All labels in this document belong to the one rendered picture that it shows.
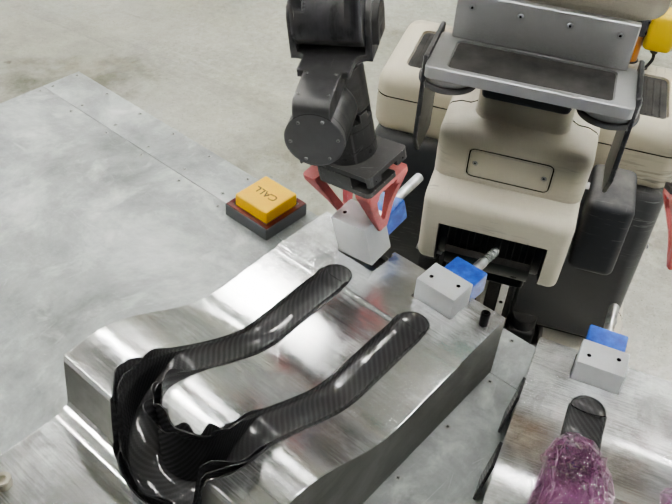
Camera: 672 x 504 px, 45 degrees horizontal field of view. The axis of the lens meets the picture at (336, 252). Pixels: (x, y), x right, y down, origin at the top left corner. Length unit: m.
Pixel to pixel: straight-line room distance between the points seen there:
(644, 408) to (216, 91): 2.30
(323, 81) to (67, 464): 0.42
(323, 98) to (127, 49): 2.57
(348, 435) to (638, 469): 0.28
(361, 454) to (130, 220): 0.53
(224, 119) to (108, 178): 1.62
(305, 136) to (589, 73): 0.44
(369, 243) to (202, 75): 2.22
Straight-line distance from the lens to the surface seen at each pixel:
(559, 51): 1.07
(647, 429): 0.90
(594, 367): 0.89
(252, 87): 2.99
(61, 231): 1.14
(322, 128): 0.73
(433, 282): 0.88
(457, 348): 0.85
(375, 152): 0.85
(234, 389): 0.76
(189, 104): 2.90
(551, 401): 0.88
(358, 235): 0.90
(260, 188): 1.12
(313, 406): 0.79
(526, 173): 1.19
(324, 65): 0.76
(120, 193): 1.19
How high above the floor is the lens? 1.52
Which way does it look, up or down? 42 degrees down
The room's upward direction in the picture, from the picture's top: 4 degrees clockwise
